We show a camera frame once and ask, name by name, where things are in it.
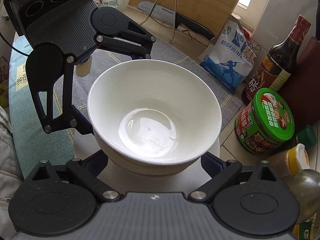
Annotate plain white small bowl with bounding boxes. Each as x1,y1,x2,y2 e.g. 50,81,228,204
93,125,220,176

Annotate white bowl pink flowers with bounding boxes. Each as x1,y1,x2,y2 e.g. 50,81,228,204
87,60,222,166

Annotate white floral plate stack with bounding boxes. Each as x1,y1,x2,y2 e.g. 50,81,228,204
74,130,220,195

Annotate grey checked table mat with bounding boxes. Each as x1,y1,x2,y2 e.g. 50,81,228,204
72,38,242,134

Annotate teal towel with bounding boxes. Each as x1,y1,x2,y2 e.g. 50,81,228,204
9,50,74,178

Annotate green lid sauce jar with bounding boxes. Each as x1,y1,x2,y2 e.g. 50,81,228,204
235,88,295,155

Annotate white sleeve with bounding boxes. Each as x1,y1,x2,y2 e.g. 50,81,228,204
0,108,23,239

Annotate clear oil bottle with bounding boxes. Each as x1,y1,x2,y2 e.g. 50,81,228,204
283,169,319,239

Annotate green cap small jar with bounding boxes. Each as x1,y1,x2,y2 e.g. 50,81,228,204
296,125,317,150

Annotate dark vinegar bottle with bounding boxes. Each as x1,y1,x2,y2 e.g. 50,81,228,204
241,15,311,105

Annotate blue white salt bag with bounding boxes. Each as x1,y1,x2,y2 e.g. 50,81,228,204
199,20,253,94

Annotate metal binder clips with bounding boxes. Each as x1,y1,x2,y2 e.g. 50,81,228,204
244,44,261,61

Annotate black cable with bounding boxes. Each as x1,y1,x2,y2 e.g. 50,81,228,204
0,32,30,56

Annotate steel cleaver black handle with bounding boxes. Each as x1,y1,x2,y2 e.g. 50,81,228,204
151,4,215,41

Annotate steel wire rack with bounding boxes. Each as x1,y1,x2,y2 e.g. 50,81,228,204
137,0,193,44

